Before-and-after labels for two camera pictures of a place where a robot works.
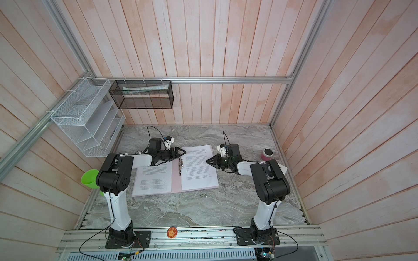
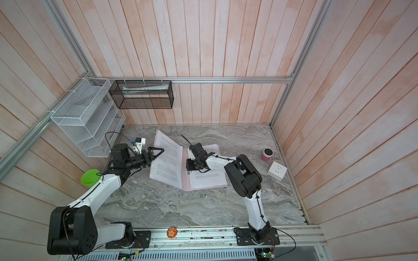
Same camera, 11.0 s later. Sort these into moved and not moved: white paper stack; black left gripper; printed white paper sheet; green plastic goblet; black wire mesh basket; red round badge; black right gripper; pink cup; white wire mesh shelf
Moved: printed white paper sheet; black right gripper; black left gripper; white paper stack
Not moved: pink cup; white wire mesh shelf; red round badge; black wire mesh basket; green plastic goblet
